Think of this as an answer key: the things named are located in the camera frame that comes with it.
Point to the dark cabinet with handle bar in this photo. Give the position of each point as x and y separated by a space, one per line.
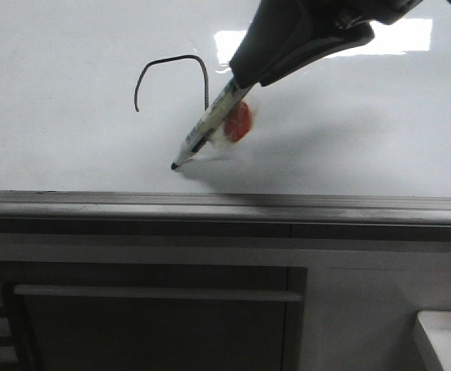
153 316

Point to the white marker with red sticker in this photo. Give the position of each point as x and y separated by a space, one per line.
210 121

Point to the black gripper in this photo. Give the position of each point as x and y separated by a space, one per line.
285 36

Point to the white whiteboard with aluminium frame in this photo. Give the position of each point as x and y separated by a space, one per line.
97 96

